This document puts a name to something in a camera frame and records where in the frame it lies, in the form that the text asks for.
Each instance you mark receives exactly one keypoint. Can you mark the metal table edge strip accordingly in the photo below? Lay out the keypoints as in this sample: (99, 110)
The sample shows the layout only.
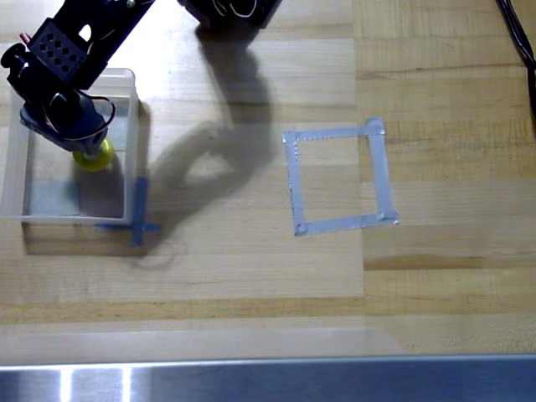
(293, 381)

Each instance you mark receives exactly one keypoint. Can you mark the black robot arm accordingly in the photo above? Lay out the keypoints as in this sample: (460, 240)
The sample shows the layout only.
(100, 33)

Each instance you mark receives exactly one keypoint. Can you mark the short upright grey tape strip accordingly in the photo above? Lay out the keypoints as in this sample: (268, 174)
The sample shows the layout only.
(139, 201)

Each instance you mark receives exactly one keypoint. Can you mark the long horizontal silver tape strip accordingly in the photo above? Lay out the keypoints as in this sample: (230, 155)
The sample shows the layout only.
(347, 223)
(331, 133)

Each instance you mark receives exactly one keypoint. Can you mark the clear plastic container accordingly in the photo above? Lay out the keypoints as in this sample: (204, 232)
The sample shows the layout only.
(12, 176)

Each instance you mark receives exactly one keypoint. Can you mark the blue-grey gripper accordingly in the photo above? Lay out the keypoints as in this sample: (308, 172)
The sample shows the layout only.
(82, 141)

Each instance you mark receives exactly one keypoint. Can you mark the short horizontal grey tape strip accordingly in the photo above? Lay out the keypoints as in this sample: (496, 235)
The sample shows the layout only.
(153, 228)

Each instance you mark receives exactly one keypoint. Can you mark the small grey tape patch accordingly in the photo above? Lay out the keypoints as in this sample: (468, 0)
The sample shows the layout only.
(56, 200)

